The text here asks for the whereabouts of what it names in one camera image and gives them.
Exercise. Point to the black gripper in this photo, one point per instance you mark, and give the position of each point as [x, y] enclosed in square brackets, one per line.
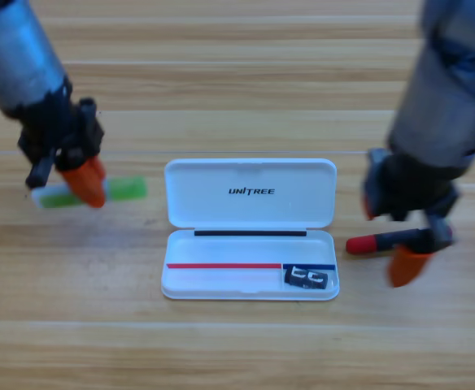
[66, 130]
[408, 191]

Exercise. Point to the red and black marker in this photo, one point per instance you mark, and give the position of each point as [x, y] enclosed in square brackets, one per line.
[363, 243]

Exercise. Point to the black eraser white print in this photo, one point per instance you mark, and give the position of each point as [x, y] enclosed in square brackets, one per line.
[304, 278]

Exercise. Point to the white Unitree pencil case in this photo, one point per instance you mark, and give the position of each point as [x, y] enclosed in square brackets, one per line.
[249, 211]

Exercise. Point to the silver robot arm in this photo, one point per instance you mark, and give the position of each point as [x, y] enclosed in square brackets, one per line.
[445, 89]
[18, 57]

